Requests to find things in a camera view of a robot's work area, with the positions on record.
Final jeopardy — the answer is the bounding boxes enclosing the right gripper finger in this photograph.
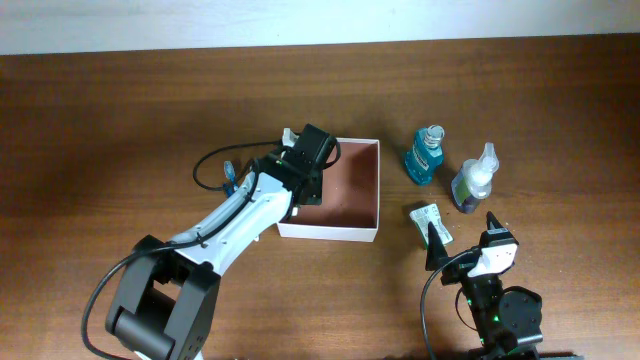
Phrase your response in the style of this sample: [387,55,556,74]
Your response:
[486,211,505,231]
[425,222,449,271]

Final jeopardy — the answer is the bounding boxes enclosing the white cardboard box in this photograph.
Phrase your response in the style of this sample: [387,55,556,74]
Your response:
[277,138,380,243]

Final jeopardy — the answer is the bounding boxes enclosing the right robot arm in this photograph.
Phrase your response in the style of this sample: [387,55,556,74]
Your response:
[420,212,543,359]

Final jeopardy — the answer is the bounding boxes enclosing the teal mouthwash bottle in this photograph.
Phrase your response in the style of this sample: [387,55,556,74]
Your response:
[404,125,445,186]

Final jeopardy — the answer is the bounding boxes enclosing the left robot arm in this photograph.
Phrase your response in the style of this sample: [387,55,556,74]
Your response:
[105,124,341,359]

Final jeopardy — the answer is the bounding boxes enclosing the green white wrapped packet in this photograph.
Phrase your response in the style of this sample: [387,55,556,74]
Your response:
[409,204,453,248]

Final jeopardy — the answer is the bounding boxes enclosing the clear spray bottle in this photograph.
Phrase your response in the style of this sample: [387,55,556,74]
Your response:
[451,142,500,214]

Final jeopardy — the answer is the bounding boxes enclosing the blue white toothbrush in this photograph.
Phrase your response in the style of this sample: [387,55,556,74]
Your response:
[223,160,238,198]

